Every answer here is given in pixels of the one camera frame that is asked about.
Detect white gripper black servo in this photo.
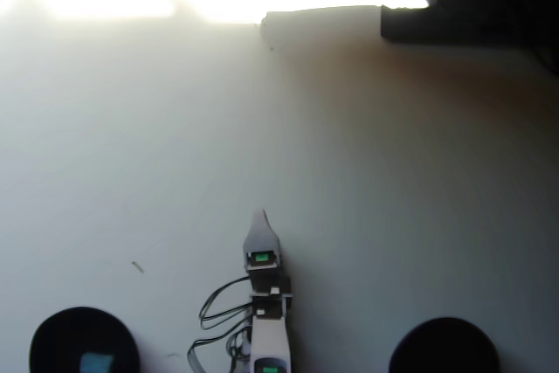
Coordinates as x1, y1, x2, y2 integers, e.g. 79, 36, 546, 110
241, 208, 293, 297

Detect blue cube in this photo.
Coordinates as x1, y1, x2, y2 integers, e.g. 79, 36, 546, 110
79, 351, 115, 373

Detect black round bowl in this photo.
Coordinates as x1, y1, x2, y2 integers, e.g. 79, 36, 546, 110
29, 306, 141, 373
388, 316, 501, 373

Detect black robot arm cables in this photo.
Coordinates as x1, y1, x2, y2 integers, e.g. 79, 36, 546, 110
186, 275, 255, 373

